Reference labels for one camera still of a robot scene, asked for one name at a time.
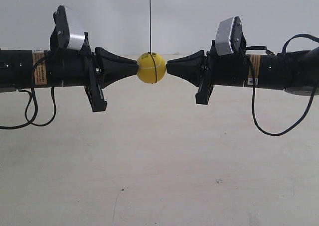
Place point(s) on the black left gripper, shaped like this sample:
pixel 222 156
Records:
pixel 72 68

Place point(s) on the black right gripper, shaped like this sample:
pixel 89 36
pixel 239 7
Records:
pixel 226 70

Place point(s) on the yellow tennis ball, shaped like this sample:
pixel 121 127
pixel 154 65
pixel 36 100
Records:
pixel 151 67

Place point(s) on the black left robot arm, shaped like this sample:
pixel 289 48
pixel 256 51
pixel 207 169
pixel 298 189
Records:
pixel 22 69

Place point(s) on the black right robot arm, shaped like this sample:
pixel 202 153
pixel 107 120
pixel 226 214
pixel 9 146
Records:
pixel 292 72

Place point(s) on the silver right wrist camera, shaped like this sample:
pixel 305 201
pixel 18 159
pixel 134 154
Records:
pixel 229 37

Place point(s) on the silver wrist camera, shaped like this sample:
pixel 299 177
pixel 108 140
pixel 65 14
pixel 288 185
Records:
pixel 229 37
pixel 69 29

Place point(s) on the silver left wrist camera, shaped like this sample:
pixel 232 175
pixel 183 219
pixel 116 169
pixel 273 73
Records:
pixel 69 29

